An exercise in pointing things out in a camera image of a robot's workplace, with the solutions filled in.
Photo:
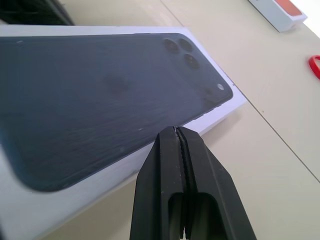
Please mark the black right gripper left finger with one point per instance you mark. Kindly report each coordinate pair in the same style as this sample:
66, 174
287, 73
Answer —
157, 177

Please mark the white box with orange top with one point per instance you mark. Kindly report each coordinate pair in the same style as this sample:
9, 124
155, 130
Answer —
280, 15

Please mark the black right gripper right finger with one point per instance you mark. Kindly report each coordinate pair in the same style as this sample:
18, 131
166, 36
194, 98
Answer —
210, 185

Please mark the dark ribbed object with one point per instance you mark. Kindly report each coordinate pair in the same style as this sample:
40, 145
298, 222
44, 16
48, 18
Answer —
32, 11

